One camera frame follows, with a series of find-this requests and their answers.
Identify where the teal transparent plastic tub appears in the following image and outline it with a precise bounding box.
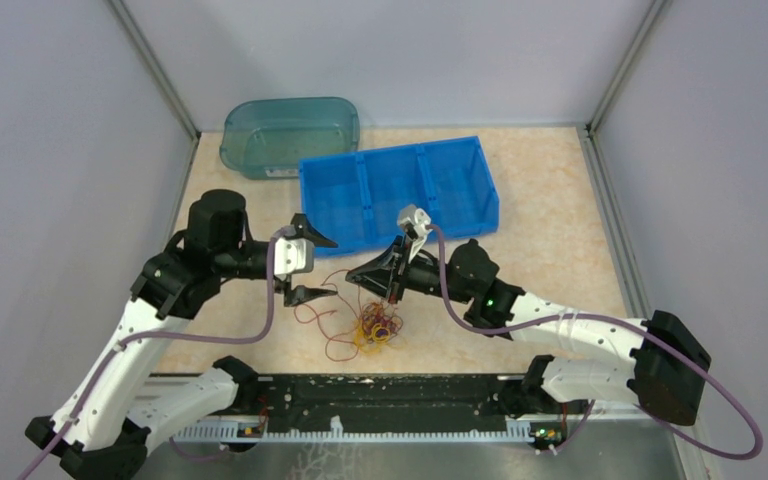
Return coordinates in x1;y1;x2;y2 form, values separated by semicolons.
218;96;360;180

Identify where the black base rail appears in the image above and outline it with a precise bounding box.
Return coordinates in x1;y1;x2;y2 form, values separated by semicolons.
197;372;591;435

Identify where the grey slotted cable duct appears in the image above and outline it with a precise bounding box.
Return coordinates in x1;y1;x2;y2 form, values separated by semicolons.
174;420;535;444

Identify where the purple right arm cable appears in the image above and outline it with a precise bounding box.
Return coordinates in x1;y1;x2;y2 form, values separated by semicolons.
426;223;764;462

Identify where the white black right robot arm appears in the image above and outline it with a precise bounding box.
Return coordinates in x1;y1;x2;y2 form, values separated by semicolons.
346;236;711;426

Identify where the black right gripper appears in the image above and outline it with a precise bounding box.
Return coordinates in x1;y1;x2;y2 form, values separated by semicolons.
347;233;474;304

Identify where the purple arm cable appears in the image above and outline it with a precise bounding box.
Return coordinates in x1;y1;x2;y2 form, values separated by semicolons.
16;225;299;480
426;223;764;462

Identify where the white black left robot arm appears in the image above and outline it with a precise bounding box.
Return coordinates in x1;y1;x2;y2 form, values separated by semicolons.
25;189;333;479

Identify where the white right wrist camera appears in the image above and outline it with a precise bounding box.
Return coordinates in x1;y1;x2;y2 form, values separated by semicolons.
397;204;431;262

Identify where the blue three-compartment plastic bin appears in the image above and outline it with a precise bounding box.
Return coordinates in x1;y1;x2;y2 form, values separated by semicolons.
299;136;500;257

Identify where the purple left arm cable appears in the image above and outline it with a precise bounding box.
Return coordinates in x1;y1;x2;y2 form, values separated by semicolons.
16;225;299;480

